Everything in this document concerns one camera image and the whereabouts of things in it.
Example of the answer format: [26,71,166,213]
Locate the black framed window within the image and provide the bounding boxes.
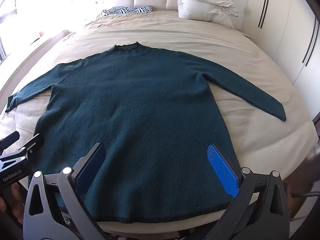
[0,6,18,63]

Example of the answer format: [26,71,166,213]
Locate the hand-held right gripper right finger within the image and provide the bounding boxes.
[206,144,292,240]

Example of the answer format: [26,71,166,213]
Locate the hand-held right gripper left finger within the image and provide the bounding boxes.
[24,142,107,240]

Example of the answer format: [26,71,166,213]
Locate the bed with beige sheet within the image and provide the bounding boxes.
[0,9,318,233]

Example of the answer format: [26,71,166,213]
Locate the zebra print pillow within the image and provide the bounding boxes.
[102,5,153,17]

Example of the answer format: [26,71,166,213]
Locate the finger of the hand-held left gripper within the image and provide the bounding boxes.
[0,133,46,173]
[0,130,21,156]

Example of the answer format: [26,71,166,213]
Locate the person's left hand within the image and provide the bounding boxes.
[0,182,25,225]

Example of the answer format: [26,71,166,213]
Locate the dark teal knit sweater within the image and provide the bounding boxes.
[5,42,287,224]

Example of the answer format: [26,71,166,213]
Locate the folded white duvet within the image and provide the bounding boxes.
[177,0,239,28]

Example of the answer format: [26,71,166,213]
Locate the white wardrobe with black handles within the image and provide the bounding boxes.
[240,0,320,120]

